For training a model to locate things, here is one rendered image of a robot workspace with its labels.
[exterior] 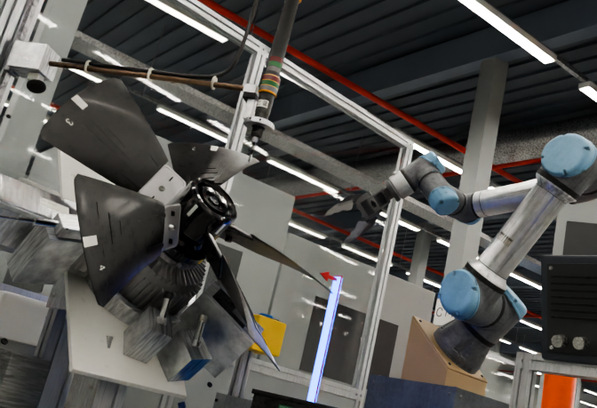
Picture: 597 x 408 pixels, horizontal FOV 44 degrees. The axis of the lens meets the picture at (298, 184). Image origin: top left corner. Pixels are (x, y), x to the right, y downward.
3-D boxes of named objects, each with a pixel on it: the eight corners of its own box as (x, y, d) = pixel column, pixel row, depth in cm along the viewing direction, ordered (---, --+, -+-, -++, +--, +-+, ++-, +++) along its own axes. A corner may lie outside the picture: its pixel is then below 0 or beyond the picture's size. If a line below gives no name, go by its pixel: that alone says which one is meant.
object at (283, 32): (263, 73, 172) (283, -5, 178) (266, 80, 175) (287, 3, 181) (277, 75, 171) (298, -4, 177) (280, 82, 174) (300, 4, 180)
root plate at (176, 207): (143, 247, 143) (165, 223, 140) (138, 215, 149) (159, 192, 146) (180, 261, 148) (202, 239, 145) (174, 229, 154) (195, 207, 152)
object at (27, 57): (1, 67, 184) (12, 36, 187) (16, 80, 191) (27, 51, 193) (37, 71, 182) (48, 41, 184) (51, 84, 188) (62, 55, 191)
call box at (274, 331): (212, 348, 202) (223, 309, 205) (241, 356, 208) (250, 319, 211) (250, 354, 190) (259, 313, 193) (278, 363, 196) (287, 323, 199)
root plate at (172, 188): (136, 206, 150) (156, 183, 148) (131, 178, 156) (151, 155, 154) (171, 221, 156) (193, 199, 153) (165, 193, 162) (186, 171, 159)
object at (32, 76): (20, 87, 183) (27, 70, 184) (29, 94, 187) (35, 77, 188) (38, 90, 182) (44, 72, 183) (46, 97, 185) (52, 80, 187)
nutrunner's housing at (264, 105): (245, 132, 167) (292, -40, 180) (250, 140, 171) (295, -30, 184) (261, 135, 166) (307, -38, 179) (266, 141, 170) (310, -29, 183)
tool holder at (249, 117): (231, 117, 167) (242, 78, 170) (239, 130, 174) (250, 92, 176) (269, 123, 165) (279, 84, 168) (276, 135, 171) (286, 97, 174)
